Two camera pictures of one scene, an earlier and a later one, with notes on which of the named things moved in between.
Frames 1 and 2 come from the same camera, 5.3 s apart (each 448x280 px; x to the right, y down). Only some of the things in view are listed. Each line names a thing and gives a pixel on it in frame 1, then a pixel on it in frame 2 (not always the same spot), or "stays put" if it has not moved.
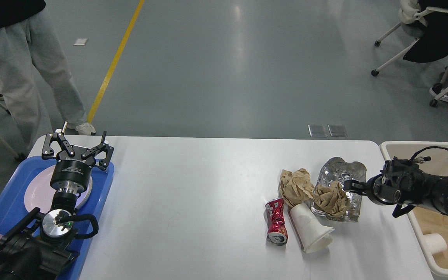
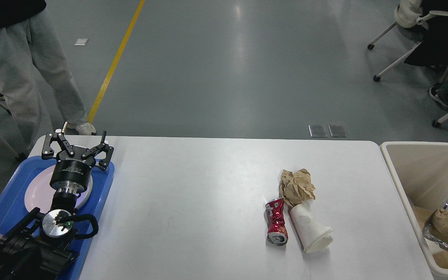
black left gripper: x=71 y=175 stays put
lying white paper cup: x=313 y=234 stays put
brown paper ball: x=296 y=188 stays put
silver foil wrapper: x=336 y=169 to x=447 y=226
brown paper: x=331 y=199 to x=447 y=225
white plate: x=39 y=193 stays put
